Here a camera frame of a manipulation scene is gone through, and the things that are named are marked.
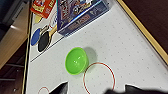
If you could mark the orange game box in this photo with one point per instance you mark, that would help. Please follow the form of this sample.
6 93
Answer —
42 6

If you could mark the long wooden table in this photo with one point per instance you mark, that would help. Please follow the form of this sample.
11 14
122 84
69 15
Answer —
11 36

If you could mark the yellow-legged air hockey table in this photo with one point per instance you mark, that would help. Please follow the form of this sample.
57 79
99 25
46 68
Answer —
126 50

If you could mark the black round paddle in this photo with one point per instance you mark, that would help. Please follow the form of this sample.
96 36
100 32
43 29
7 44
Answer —
43 41

